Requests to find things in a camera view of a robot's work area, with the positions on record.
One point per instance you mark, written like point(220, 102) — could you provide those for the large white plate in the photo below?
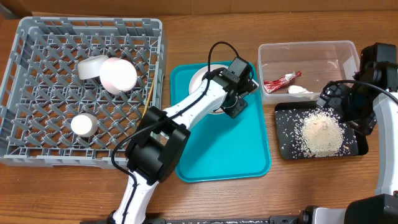
point(196, 81)

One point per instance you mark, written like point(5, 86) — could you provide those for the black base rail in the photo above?
point(276, 219)

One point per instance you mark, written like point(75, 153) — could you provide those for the grey shallow bowl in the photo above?
point(90, 67)

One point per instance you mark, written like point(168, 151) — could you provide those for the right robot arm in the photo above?
point(377, 70)

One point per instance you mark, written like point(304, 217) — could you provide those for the teal plastic tray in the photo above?
point(221, 148)

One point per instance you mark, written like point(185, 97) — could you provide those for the crumpled white tissue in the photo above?
point(295, 89)

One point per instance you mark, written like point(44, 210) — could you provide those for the black plastic tray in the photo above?
point(286, 137)

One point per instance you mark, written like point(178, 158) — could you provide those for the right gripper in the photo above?
point(327, 99)

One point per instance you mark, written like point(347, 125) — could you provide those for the grey plastic dish rack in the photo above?
point(41, 91)

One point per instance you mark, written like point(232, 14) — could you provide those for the pile of rice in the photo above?
point(321, 133)

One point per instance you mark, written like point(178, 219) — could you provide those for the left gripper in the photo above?
point(235, 109)

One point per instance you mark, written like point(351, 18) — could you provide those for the wooden chopstick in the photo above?
point(149, 97)

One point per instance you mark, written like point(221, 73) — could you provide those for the clear plastic bin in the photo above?
point(319, 62)

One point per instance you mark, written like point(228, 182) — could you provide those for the red snack wrapper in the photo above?
point(272, 86)

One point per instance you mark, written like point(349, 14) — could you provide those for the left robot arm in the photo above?
point(155, 148)

